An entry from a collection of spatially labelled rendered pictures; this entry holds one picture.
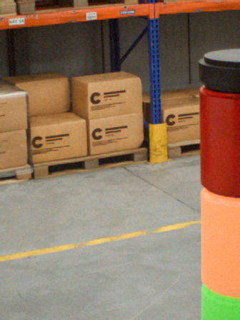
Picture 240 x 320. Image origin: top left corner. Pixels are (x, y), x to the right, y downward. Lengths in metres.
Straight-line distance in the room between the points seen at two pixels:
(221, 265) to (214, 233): 0.02
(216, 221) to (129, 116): 8.34
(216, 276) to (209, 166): 0.06
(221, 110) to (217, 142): 0.02
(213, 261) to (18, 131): 7.89
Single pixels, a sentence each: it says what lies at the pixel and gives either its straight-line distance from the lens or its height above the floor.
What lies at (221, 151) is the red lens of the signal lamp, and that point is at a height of 2.30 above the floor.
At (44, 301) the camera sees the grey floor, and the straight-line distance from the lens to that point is 5.83.
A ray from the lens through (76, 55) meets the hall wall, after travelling 9.87.
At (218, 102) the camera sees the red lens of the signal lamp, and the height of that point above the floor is 2.32.
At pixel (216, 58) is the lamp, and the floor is 2.34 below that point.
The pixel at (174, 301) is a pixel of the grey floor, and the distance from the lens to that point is 5.75.
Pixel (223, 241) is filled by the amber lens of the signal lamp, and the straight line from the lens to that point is 0.45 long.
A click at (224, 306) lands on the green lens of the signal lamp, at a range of 0.47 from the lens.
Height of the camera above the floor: 2.41
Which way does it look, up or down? 16 degrees down
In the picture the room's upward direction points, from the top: 2 degrees counter-clockwise
